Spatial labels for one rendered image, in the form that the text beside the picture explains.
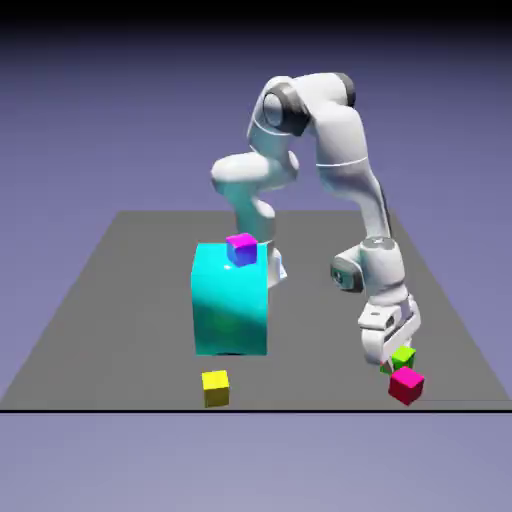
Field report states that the large cyan box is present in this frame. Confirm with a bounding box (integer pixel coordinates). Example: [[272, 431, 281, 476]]
[[190, 241, 269, 357]]

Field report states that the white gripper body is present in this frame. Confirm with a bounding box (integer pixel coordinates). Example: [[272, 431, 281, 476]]
[[360, 293, 422, 366]]

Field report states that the small green cube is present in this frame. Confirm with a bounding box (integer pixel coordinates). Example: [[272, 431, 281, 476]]
[[379, 346, 418, 376]]

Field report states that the small yellow cube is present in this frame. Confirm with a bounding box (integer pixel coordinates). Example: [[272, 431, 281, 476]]
[[200, 369, 231, 409]]

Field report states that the small red cube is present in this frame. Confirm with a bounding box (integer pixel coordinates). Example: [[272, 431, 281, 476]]
[[387, 366, 426, 407]]

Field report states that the small blue cube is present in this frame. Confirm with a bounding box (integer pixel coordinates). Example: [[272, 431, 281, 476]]
[[225, 232, 259, 268]]

